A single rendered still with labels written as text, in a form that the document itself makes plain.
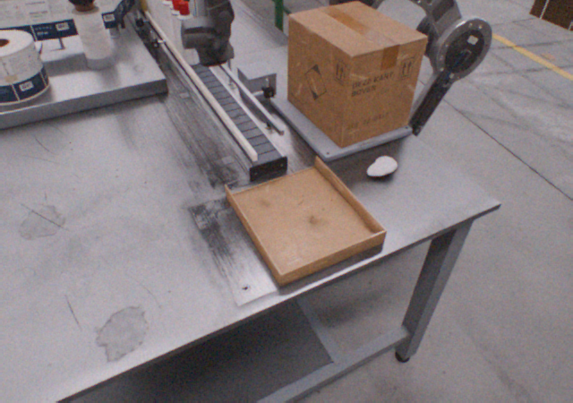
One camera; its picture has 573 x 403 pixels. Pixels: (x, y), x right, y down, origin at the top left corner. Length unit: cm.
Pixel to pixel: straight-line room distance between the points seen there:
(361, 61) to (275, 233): 46
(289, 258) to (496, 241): 152
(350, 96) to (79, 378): 83
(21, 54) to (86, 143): 32
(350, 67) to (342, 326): 109
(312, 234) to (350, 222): 10
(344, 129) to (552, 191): 177
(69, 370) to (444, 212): 85
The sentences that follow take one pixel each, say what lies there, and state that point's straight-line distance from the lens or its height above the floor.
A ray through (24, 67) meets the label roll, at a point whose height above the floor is 97.
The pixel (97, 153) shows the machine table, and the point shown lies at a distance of 130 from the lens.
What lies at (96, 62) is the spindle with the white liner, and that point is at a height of 90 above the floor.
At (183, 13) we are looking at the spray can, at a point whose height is 106.
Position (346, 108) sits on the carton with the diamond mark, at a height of 98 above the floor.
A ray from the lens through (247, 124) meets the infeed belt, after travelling 123.
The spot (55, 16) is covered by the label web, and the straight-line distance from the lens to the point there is 180.
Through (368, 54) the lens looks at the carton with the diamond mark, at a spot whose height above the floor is 111.
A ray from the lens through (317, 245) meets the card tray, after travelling 95.
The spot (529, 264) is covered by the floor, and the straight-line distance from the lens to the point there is 228.
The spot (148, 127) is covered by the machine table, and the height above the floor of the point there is 83.
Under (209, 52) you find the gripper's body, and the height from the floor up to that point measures 104.
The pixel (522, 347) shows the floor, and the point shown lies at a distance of 199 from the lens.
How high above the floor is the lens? 156
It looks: 42 degrees down
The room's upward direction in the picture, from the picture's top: 1 degrees clockwise
